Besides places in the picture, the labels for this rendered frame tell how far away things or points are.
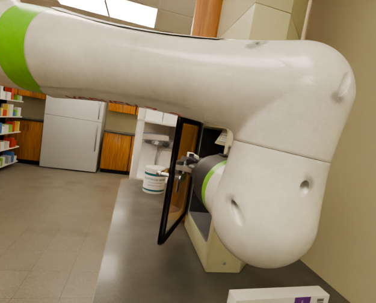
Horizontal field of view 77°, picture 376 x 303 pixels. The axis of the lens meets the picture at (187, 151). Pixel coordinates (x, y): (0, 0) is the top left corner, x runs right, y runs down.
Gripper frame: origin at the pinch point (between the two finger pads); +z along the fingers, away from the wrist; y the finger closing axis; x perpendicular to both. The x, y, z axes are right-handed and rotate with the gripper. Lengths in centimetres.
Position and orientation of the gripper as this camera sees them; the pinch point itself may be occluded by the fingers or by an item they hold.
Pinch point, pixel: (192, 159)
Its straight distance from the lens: 59.8
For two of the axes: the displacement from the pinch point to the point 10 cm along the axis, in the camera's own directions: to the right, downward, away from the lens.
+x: -1.7, 9.8, 1.0
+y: -9.6, -1.5, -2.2
